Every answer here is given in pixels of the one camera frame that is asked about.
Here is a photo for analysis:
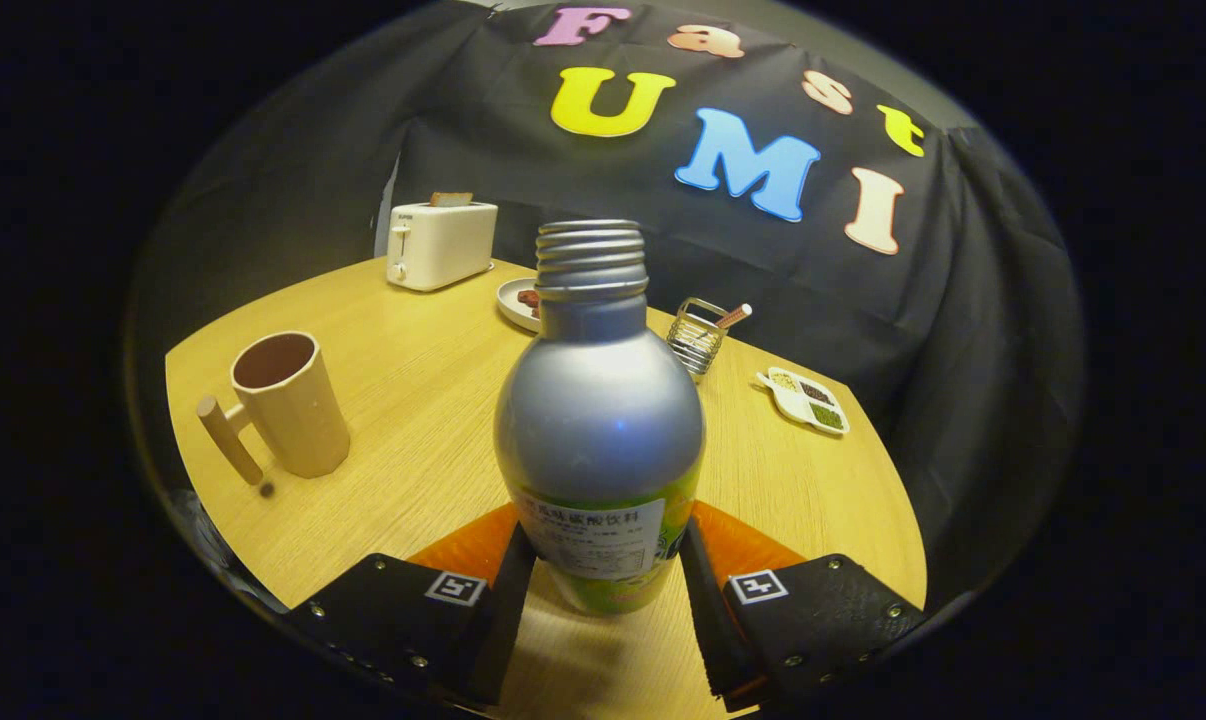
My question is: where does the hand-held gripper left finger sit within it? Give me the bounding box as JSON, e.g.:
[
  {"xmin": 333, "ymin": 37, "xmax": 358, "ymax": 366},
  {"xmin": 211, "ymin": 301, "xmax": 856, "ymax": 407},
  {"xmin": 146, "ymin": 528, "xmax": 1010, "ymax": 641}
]
[{"xmin": 283, "ymin": 503, "xmax": 537, "ymax": 706}]

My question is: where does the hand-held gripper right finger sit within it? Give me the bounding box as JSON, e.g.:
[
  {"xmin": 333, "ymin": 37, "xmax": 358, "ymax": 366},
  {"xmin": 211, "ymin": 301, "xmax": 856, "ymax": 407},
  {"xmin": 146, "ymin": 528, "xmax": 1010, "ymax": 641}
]
[{"xmin": 678, "ymin": 500, "xmax": 929, "ymax": 713}]

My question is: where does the silver bottle with green label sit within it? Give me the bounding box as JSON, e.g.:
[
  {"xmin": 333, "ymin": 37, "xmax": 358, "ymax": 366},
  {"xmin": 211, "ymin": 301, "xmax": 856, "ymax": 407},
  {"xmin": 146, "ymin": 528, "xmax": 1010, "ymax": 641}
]
[{"xmin": 493, "ymin": 219, "xmax": 707, "ymax": 616}]

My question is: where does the beige cup with wooden handle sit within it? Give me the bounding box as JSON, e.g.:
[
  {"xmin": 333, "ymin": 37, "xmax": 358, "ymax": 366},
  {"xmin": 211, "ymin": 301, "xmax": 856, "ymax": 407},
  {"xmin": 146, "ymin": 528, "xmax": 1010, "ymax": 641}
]
[{"xmin": 196, "ymin": 331, "xmax": 352, "ymax": 487}]

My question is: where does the wooden table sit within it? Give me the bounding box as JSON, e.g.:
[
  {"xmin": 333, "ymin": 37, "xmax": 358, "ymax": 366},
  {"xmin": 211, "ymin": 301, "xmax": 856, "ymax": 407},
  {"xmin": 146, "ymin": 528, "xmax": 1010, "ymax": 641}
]
[{"xmin": 165, "ymin": 257, "xmax": 929, "ymax": 720}]

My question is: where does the white divided dish with beans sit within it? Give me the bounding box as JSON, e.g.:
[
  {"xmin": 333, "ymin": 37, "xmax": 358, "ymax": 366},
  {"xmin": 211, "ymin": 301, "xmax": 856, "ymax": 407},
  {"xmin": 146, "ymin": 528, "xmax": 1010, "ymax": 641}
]
[{"xmin": 756, "ymin": 367, "xmax": 851, "ymax": 436}]

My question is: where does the white round plate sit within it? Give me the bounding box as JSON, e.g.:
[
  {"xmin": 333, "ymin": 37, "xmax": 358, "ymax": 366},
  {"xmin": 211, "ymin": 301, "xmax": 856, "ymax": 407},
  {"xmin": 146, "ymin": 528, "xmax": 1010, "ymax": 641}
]
[{"xmin": 496, "ymin": 277, "xmax": 544, "ymax": 334}]

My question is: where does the white toaster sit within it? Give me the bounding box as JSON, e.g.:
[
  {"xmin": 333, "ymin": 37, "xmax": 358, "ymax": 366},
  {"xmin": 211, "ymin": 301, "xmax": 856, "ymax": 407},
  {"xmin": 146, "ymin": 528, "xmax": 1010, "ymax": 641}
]
[{"xmin": 386, "ymin": 200, "xmax": 499, "ymax": 293}]

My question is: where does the black backdrop cloth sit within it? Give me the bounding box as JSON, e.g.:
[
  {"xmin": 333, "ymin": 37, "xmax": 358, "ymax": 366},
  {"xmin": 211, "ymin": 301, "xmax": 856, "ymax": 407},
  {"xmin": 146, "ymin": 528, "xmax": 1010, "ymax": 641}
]
[{"xmin": 128, "ymin": 0, "xmax": 1084, "ymax": 601}]

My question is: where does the wire mesh utensil holder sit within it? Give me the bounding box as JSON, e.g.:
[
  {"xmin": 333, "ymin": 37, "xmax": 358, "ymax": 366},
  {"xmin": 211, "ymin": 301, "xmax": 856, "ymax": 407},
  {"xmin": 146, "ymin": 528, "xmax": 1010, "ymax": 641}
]
[{"xmin": 666, "ymin": 297, "xmax": 729, "ymax": 377}]

